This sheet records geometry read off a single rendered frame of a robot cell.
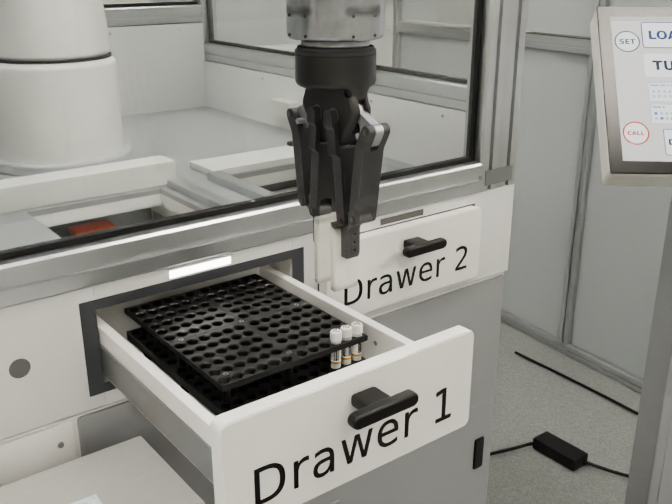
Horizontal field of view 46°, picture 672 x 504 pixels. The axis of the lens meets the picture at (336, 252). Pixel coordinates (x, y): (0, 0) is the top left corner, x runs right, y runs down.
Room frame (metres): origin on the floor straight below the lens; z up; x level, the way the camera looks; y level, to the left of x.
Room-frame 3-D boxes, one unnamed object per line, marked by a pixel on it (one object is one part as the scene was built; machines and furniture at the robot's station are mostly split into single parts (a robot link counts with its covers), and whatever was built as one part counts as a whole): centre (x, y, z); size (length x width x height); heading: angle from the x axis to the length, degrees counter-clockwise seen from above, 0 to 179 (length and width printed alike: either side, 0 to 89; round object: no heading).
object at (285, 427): (0.63, -0.02, 0.87); 0.29 x 0.02 x 0.11; 128
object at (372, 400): (0.61, -0.03, 0.91); 0.07 x 0.04 x 0.01; 128
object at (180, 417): (0.80, 0.11, 0.86); 0.40 x 0.26 x 0.06; 38
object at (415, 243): (1.03, -0.11, 0.91); 0.07 x 0.04 x 0.01; 128
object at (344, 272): (0.74, -0.01, 1.00); 0.03 x 0.01 x 0.07; 127
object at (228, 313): (0.79, 0.10, 0.87); 0.22 x 0.18 x 0.06; 38
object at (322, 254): (0.76, 0.01, 1.00); 0.03 x 0.01 x 0.07; 127
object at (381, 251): (1.05, -0.10, 0.87); 0.29 x 0.02 x 0.11; 128
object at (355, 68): (0.75, 0.00, 1.16); 0.08 x 0.07 x 0.09; 37
